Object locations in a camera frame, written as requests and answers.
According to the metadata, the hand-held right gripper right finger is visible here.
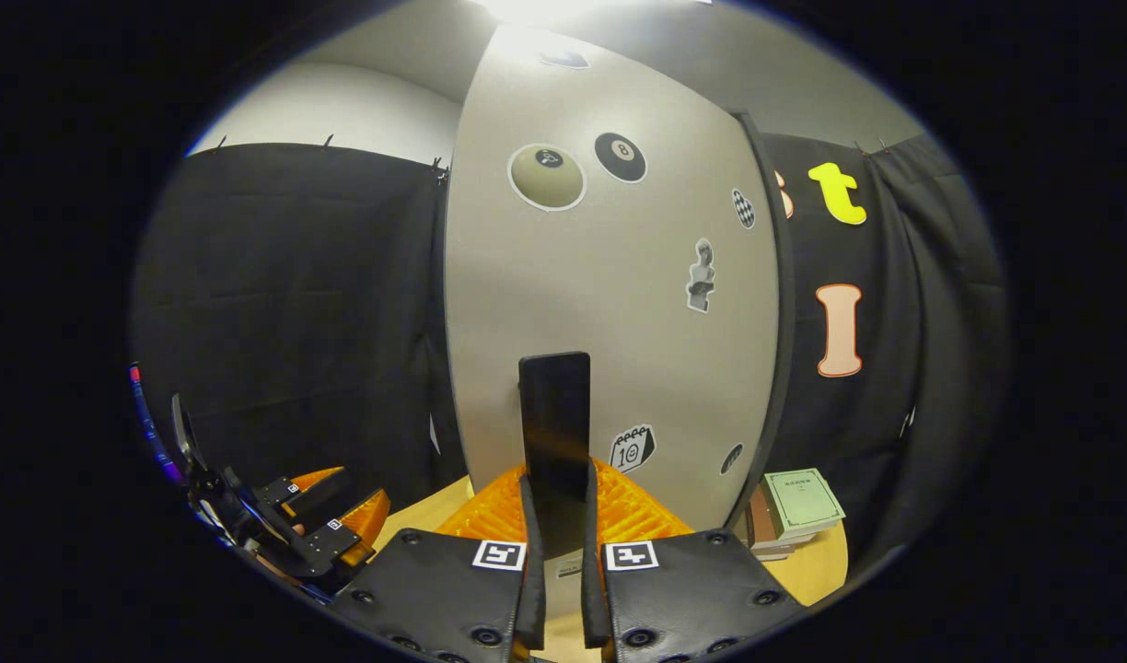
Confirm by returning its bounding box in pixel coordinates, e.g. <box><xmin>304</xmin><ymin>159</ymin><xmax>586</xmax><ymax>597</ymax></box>
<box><xmin>580</xmin><ymin>458</ymin><xmax>808</xmax><ymax>663</ymax></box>

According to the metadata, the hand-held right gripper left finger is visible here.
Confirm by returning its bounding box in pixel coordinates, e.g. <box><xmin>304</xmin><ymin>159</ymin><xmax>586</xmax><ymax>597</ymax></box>
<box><xmin>329</xmin><ymin>463</ymin><xmax>548</xmax><ymax>663</ymax></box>

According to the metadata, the black door handle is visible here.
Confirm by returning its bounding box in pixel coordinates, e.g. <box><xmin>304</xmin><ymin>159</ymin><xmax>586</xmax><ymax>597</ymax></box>
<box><xmin>517</xmin><ymin>351</ymin><xmax>593</xmax><ymax>553</ymax></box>

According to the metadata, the grey cabinet door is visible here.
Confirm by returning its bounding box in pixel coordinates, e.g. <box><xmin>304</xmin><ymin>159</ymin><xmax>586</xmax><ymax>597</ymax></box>
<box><xmin>444</xmin><ymin>20</ymin><xmax>784</xmax><ymax>620</ymax></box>

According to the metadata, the brown cover book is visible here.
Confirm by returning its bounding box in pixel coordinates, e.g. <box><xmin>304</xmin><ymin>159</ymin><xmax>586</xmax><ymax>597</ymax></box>
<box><xmin>746</xmin><ymin>486</ymin><xmax>778</xmax><ymax>552</ymax></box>

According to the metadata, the white cover book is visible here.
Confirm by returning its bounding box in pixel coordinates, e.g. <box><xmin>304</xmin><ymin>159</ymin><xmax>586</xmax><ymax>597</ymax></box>
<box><xmin>749</xmin><ymin>532</ymin><xmax>822</xmax><ymax>563</ymax></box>

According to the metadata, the black backdrop cloth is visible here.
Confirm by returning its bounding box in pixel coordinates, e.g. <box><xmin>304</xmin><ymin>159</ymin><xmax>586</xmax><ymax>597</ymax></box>
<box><xmin>131</xmin><ymin>134</ymin><xmax>1011</xmax><ymax>563</ymax></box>

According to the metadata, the green cover book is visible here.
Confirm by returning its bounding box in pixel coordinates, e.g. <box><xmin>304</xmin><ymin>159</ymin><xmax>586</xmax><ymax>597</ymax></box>
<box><xmin>762</xmin><ymin>468</ymin><xmax>847</xmax><ymax>541</ymax></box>

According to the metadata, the ceiling light panel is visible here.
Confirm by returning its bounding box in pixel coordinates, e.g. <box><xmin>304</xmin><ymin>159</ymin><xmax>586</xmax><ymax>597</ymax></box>
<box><xmin>476</xmin><ymin>0</ymin><xmax>712</xmax><ymax>24</ymax></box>

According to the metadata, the blue red cable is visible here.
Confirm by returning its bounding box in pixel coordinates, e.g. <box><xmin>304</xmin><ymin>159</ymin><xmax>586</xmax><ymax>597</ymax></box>
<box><xmin>129</xmin><ymin>362</ymin><xmax>185</xmax><ymax>486</ymax></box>

